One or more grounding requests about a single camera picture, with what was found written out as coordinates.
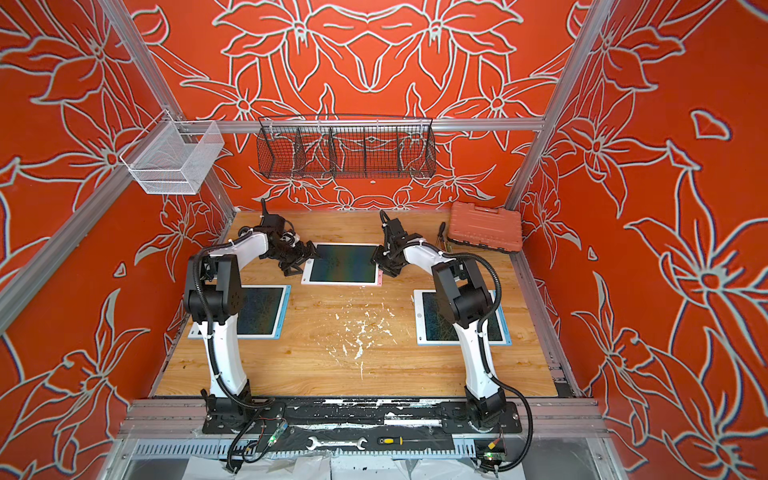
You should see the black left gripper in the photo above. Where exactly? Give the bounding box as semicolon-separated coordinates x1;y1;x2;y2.
269;241;322;275

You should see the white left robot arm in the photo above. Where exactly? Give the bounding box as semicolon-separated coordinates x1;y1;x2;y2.
183;201;317;432

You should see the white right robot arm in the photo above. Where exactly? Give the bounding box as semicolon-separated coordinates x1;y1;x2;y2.
372;210;534;436

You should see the red plastic tool case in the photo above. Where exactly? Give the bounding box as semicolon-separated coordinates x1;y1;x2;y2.
447;202;523;253

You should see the silver combination wrench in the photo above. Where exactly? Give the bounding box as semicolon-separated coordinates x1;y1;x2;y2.
306;436;368;451

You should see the black wire wall basket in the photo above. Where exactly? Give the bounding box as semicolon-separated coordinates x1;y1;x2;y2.
256;114;437;180

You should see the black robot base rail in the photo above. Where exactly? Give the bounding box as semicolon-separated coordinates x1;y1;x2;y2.
201;391;523;434

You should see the clear plastic wall bin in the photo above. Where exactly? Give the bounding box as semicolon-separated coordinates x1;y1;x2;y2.
119;110;224;195

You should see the yellow handled screwdriver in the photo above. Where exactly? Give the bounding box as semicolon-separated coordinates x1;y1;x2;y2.
377;436;431;446

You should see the white slotted cable duct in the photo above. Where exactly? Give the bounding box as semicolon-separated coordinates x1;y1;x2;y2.
128;438;478;460

